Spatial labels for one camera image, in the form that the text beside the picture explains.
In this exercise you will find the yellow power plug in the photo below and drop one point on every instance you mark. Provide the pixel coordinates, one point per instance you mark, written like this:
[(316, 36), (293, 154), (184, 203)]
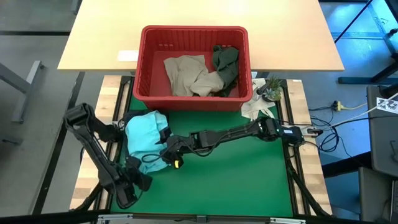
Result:
[(337, 106)]

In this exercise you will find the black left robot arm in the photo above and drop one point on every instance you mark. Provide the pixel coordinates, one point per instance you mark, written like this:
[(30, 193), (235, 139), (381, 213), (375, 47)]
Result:
[(93, 146)]

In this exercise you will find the dark grey shorts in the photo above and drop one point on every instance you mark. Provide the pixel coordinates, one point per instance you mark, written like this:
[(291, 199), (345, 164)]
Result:
[(123, 118)]

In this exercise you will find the white paper label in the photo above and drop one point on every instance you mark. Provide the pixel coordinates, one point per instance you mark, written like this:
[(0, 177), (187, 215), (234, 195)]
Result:
[(128, 56)]

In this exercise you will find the light wooden desk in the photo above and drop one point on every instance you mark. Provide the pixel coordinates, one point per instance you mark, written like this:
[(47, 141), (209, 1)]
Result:
[(202, 12)]

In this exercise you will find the white fiducial marker tag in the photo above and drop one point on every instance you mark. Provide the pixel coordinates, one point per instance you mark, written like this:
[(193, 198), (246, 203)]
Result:
[(387, 104)]

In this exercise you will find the clear spray bottle black cap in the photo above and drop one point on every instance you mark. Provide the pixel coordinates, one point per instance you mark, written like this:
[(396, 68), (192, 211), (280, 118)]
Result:
[(262, 88)]

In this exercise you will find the beige garment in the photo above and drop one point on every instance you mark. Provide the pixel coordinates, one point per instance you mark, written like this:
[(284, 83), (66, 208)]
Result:
[(192, 74)]

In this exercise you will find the small potted succulent plant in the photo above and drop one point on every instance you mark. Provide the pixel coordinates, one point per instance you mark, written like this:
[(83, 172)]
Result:
[(273, 91)]

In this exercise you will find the red plastic laundry bin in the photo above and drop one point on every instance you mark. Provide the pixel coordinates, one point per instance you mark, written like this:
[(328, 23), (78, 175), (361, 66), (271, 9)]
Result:
[(192, 104)]

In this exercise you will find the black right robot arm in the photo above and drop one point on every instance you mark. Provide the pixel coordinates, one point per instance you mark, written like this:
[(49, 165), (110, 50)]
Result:
[(242, 133)]

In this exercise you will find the teal shorts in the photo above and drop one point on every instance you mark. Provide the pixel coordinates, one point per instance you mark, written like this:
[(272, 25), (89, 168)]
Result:
[(144, 133)]

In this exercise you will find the cream canvas tote bag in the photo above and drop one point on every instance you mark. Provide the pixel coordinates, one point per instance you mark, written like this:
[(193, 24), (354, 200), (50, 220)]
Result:
[(253, 109)]

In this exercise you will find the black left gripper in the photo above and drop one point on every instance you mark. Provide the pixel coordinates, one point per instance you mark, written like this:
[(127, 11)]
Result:
[(138, 180)]

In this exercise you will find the green work mat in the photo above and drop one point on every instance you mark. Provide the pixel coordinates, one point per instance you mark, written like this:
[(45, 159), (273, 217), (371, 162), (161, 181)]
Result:
[(284, 161)]

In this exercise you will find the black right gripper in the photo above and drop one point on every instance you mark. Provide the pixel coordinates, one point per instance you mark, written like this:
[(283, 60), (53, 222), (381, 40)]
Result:
[(178, 147)]

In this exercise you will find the light wooden side board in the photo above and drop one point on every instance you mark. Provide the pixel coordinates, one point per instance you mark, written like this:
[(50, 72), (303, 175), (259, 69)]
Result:
[(298, 93), (105, 90)]

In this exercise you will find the black equipment cart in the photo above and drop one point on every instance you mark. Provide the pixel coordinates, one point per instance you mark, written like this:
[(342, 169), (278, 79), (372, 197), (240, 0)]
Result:
[(382, 140)]

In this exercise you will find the dark desk foot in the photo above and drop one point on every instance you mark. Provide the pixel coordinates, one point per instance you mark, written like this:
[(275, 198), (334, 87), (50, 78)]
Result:
[(367, 79)]

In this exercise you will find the dark green garment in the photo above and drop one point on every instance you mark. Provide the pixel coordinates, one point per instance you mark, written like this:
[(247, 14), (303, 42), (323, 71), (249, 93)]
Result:
[(227, 65)]

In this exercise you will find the grey desk leg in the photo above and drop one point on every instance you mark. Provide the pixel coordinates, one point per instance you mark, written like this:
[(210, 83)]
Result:
[(21, 84)]

